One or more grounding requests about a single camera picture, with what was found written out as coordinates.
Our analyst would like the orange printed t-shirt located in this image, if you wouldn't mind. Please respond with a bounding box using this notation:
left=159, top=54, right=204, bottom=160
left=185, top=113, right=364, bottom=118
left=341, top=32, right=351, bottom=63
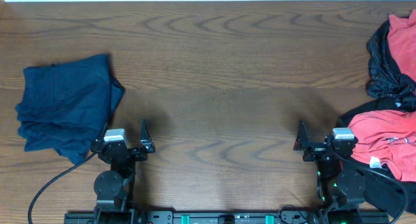
left=347, top=12, right=415, bottom=182

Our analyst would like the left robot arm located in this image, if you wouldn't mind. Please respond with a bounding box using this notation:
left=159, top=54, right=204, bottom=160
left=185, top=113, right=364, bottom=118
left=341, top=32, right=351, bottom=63
left=91, top=119, right=155, bottom=224

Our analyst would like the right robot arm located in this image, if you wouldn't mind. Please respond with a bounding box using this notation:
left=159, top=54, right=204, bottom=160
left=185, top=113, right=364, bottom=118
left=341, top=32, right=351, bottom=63
left=293, top=121, right=365, bottom=223

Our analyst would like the folded navy blue garment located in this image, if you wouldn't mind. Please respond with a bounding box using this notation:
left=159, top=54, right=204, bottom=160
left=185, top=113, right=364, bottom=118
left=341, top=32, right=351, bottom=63
left=16, top=54, right=125, bottom=164

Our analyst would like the black garment with white stripe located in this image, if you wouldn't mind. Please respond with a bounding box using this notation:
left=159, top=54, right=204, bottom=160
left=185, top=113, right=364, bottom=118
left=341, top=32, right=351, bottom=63
left=336, top=97, right=416, bottom=218

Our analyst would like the black patterned garment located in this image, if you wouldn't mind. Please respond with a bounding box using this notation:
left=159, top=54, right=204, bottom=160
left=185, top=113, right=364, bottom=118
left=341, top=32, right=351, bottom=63
left=366, top=21, right=415, bottom=112

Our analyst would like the black mounting rail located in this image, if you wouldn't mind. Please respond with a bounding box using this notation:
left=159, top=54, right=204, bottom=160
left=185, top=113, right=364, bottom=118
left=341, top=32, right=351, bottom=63
left=64, top=210, right=389, bottom=224

